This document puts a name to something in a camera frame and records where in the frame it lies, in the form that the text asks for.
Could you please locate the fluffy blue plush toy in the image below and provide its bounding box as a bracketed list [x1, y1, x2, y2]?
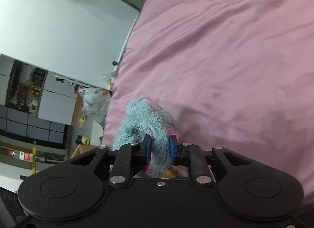
[113, 96, 179, 178]

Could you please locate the burger plush toy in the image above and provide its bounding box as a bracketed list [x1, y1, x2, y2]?
[163, 168, 178, 178]

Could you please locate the white cloth on floor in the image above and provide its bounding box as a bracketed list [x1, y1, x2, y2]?
[90, 120, 105, 146]

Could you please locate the yellow slipper near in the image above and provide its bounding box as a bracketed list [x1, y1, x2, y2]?
[81, 135, 90, 145]

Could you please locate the yellow slipper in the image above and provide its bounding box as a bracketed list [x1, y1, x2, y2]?
[81, 135, 90, 145]
[78, 115, 87, 129]

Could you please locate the open cardboard box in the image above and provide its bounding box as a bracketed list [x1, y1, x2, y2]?
[71, 144, 97, 159]

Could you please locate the large white plastic bag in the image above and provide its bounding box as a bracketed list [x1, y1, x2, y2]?
[78, 87, 111, 117]

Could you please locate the black slipper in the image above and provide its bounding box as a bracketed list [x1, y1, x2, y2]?
[76, 135, 82, 145]

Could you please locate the yellow slipper far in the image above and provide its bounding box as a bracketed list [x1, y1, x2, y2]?
[78, 115, 87, 129]

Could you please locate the small clear plastic bag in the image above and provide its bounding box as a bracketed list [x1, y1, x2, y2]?
[102, 71, 118, 87]

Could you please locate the white kitchen cabinet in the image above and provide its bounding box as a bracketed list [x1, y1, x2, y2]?
[38, 72, 78, 125]

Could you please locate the pink bed sheet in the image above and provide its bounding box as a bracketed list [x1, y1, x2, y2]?
[103, 0, 313, 208]

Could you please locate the plastic water bottle red label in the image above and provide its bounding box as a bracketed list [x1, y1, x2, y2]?
[8, 150, 34, 163]

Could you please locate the white round table yellow leg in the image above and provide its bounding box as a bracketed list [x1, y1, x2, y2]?
[0, 140, 69, 177]

